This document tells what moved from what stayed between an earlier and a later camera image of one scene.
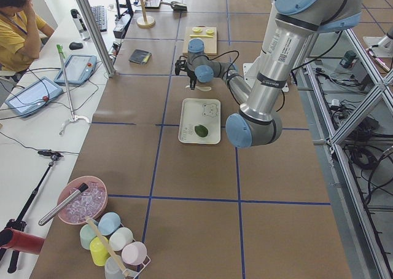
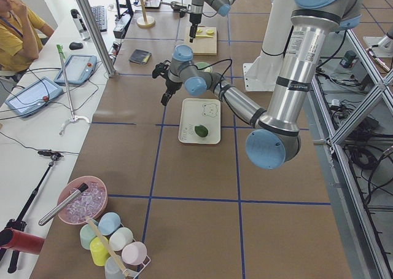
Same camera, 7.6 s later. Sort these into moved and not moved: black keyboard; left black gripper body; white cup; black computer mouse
Moved: left black gripper body
Not moved: white cup; black keyboard; black computer mouse
